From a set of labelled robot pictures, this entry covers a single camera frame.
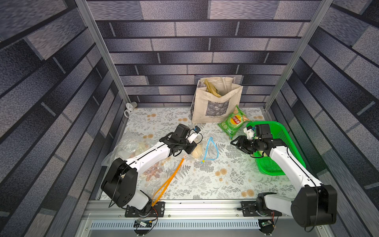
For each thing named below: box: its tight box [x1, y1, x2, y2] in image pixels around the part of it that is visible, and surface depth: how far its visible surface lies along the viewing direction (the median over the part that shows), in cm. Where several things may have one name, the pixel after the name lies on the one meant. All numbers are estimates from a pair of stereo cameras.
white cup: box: [123, 101, 138, 119], surface depth 120 cm
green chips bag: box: [217, 104, 250, 140], surface depth 101 cm
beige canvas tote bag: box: [190, 76, 244, 124], surface depth 101 cm
